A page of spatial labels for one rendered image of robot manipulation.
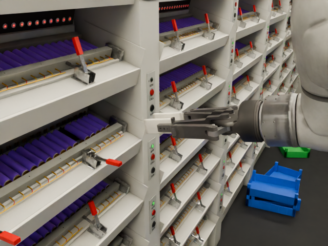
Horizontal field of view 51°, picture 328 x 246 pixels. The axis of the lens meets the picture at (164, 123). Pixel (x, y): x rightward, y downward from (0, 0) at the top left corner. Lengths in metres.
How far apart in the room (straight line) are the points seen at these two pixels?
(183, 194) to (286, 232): 0.95
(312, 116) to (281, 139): 0.07
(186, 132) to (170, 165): 0.55
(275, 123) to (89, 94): 0.36
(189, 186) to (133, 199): 0.45
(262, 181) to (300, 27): 2.01
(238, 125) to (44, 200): 0.38
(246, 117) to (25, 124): 0.37
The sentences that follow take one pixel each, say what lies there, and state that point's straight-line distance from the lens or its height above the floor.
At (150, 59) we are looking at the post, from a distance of 0.88.
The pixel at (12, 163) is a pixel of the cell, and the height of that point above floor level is 0.99.
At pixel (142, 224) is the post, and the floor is 0.65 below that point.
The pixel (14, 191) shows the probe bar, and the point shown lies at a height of 0.97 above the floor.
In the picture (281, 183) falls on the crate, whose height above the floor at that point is 0.10.
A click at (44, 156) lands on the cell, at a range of 0.76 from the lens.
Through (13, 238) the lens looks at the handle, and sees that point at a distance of 0.58.
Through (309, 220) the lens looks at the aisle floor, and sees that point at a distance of 2.31.
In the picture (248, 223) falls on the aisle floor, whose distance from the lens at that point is 2.17.
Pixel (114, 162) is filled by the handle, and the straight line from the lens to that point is 0.73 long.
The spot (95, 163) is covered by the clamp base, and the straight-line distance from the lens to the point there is 0.76.
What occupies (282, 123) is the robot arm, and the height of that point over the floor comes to 1.11.
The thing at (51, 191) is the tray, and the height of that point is 0.94.
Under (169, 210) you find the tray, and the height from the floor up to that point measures 0.56.
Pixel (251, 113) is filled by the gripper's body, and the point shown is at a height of 1.11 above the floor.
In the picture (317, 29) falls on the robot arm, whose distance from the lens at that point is 0.45.
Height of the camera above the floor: 1.31
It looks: 22 degrees down
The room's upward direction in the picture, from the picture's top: straight up
